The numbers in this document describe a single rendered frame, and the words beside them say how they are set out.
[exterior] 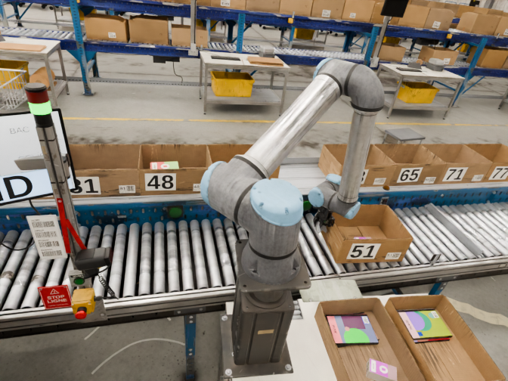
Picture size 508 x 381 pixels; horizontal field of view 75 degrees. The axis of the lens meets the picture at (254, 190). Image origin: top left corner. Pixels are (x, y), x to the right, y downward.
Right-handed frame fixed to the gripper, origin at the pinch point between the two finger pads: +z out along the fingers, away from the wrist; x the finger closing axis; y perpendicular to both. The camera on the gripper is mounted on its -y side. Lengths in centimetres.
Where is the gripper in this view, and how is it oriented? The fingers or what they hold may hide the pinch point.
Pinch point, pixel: (317, 230)
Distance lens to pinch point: 192.2
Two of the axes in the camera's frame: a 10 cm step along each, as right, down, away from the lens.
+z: -1.1, 8.3, 5.5
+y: 2.3, 5.6, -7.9
